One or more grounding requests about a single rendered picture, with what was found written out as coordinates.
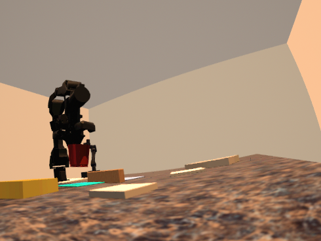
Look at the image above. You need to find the orange flat bar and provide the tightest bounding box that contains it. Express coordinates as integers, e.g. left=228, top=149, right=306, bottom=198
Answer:
left=87, top=169, right=125, bottom=183

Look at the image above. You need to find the cream flat slab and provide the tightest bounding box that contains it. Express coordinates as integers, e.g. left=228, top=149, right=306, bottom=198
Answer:
left=88, top=183, right=158, bottom=199

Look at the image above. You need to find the yellow rectangular block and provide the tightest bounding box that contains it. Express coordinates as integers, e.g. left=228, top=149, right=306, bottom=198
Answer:
left=0, top=178, right=59, bottom=199

